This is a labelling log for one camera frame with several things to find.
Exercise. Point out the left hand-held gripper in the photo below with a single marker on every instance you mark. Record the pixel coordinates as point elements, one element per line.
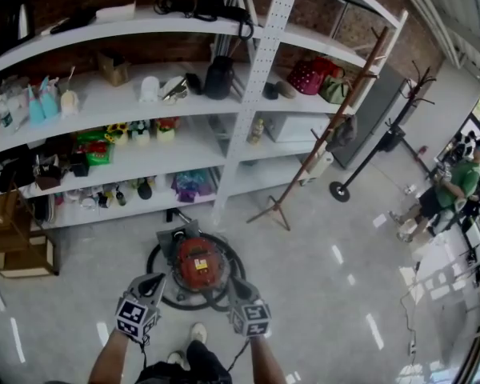
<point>133,314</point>

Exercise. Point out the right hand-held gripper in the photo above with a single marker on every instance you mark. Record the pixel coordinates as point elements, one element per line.
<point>250,318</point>

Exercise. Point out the red vacuum cleaner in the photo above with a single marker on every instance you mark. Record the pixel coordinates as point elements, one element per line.
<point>196,262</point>

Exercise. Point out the person's right forearm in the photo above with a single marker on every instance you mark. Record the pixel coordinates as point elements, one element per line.
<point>266,362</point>

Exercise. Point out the person's left forearm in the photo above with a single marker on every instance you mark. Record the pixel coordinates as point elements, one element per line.
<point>112,360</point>

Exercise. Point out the person's white shoe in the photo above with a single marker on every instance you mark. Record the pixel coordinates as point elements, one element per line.
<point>178,359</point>
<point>198,331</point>

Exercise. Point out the person's black trousers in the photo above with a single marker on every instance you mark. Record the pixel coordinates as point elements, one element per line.
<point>192,364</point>

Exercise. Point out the dark green bottle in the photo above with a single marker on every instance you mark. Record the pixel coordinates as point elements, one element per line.
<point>121,196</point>

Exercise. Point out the purple packet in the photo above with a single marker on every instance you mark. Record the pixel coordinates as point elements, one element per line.
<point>193,186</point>

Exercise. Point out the black storage box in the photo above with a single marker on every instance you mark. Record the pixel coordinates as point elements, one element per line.
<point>80,165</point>

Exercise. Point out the green and red packet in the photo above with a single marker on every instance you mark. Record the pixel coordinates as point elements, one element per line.
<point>95,148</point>

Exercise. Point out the white flower pot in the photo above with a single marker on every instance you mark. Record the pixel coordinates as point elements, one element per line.
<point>141,132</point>

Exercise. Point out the sunflower pot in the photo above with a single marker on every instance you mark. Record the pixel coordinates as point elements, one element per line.
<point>119,133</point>

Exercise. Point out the yellow bottle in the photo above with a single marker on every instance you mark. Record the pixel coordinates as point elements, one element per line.
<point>257,131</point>

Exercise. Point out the red flower pot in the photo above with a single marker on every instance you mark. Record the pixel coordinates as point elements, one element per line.
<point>166,128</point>

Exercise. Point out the white metal shelving unit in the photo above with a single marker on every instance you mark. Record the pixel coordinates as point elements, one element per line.
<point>176,106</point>

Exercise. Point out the grey hat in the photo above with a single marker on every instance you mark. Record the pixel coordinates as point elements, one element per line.
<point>344,133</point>

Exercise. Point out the black coat rack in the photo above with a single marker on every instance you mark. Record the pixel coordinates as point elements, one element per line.
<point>378,146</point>

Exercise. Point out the white cup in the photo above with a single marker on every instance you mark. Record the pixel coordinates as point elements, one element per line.
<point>149,89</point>

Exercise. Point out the wooden coat rack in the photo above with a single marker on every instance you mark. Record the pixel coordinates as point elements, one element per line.
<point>336,114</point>

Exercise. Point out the silver helmet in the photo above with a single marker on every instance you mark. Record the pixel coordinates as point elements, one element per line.
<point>175,88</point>

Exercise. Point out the white bottle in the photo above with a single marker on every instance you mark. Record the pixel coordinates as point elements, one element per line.
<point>69,102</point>

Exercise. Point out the black cap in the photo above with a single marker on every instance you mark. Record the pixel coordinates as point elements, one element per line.
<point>270,90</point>

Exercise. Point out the brown cap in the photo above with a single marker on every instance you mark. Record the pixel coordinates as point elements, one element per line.
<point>285,89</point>

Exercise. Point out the grey panel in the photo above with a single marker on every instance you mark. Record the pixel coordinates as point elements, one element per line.
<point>370,120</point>

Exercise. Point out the black jug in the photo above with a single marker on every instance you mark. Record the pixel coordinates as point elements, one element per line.
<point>218,78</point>

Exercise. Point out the cardboard box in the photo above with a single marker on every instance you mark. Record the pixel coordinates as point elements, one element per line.
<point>114,69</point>

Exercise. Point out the green bag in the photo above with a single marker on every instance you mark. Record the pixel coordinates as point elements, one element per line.
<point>335,89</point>

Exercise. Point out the red dotted bag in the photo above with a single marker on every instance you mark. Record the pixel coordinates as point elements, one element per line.
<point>308,76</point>

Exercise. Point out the white flat box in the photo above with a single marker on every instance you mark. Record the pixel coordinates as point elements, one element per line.
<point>115,12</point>

